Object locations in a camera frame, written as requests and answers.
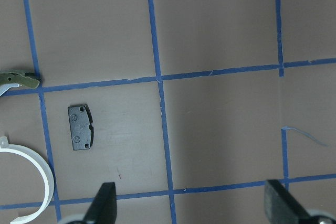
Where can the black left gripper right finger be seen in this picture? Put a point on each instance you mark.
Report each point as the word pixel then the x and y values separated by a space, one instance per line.
pixel 280 206

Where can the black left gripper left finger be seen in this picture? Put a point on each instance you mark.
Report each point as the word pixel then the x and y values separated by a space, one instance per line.
pixel 103 209

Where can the black brake pad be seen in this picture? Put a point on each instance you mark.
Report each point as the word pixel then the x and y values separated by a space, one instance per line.
pixel 81 128

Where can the white curved plastic bracket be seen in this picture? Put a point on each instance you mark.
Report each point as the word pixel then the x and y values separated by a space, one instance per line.
pixel 44 170

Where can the olive green brake shoe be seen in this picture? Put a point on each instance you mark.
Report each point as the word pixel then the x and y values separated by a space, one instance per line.
pixel 20 77

